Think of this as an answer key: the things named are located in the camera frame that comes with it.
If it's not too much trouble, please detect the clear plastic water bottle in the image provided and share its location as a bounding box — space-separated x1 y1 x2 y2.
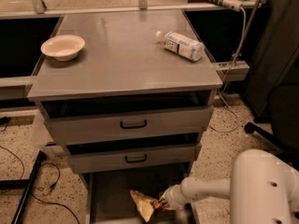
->
155 31 205 62

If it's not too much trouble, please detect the grey middle drawer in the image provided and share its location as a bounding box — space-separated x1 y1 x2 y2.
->
67 133 201 174

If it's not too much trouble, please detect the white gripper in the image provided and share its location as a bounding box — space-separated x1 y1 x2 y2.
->
159 185 187 211

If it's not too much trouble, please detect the black floor stand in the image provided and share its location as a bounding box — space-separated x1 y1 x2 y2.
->
0 151 46 224

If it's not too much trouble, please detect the grey drawer cabinet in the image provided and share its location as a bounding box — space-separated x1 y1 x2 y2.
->
27 8 223 224

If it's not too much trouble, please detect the grey bottom drawer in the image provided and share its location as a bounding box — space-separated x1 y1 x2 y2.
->
85 163 198 224

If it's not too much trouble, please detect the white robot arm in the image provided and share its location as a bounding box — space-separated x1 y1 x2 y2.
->
161 149 299 224

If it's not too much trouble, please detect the grey top drawer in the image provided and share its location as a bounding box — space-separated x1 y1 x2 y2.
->
44 90 215 146

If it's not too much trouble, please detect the white bowl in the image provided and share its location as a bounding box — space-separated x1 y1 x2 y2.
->
40 35 85 62

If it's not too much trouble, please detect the brown chip bag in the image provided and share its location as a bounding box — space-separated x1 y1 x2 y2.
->
130 189 163 222

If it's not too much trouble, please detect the black office chair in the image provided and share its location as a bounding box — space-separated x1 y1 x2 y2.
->
244 83 299 170

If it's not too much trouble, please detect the grey drawer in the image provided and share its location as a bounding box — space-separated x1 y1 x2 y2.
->
44 90 215 146
85 163 198 224
67 133 201 174

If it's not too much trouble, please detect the grey cable on floor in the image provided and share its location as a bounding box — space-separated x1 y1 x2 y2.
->
208 7 247 134

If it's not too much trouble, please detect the black floor cable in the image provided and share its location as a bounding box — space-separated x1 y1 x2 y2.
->
0 145 81 224

